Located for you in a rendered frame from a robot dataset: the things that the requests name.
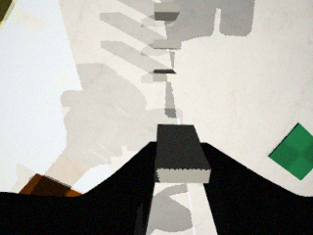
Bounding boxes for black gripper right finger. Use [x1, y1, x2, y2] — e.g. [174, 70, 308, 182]
[200, 142, 313, 235]

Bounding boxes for white domino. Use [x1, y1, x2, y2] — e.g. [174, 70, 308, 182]
[153, 70, 177, 82]
[154, 3, 181, 21]
[153, 39, 179, 50]
[154, 124, 211, 184]

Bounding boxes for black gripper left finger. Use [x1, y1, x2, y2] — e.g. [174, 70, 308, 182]
[0, 141, 157, 235]

